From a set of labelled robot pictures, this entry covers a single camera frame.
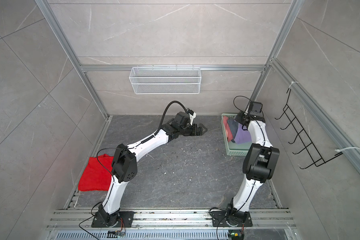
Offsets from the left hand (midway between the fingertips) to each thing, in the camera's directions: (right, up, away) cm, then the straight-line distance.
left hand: (203, 127), depth 86 cm
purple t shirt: (+27, -5, +10) cm, 30 cm away
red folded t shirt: (-62, -27, 0) cm, 68 cm away
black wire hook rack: (+44, -9, -22) cm, 49 cm away
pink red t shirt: (+19, -3, +15) cm, 25 cm away
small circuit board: (-46, -52, -14) cm, 71 cm away
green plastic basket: (+19, -13, +3) cm, 23 cm away
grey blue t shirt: (+23, +1, +15) cm, 28 cm away
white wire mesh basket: (-23, +32, +15) cm, 43 cm away
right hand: (+25, +8, +9) cm, 28 cm away
